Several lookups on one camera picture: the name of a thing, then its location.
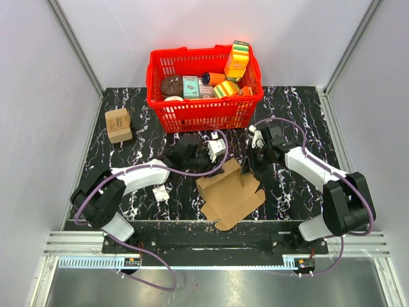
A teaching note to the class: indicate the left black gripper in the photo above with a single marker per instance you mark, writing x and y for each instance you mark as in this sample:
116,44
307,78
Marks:
209,164

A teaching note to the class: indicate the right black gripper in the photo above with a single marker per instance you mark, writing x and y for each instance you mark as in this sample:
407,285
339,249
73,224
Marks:
256,167

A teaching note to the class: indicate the teal snack box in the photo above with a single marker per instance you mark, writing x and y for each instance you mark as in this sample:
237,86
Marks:
190,87

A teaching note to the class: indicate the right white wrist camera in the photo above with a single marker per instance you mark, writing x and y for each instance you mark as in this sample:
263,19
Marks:
257,138

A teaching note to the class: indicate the brown cardboard box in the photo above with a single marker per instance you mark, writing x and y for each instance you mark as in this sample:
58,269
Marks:
230,196

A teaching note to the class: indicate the pink white snack box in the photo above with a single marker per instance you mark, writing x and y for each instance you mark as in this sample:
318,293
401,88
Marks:
205,91

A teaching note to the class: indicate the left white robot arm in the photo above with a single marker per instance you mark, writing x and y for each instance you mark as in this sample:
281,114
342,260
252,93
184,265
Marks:
98,195

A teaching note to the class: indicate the small white paper card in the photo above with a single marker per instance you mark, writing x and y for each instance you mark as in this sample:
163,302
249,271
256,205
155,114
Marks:
160,193

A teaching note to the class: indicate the small orange packet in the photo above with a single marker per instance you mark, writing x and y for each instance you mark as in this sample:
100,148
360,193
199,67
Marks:
245,91

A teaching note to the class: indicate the yellow green sponge pack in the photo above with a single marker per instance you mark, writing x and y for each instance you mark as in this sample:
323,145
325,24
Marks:
226,89

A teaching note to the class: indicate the tall orange yellow carton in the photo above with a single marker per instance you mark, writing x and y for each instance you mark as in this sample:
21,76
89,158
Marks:
238,59

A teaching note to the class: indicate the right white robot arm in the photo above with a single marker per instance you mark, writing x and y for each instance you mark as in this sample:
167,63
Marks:
347,203

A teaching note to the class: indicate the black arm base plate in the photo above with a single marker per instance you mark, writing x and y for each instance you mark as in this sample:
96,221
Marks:
274,237

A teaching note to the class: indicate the small folded cardboard box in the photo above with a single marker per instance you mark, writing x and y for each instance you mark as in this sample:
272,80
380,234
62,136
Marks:
118,125

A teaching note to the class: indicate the brown round chocolate cake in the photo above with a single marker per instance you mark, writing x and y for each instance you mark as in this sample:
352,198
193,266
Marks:
172,85

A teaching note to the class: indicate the orange blue can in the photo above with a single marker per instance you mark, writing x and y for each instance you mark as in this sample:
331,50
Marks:
213,79

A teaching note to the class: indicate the red plastic shopping basket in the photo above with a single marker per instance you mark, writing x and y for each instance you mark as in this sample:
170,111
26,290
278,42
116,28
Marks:
200,114

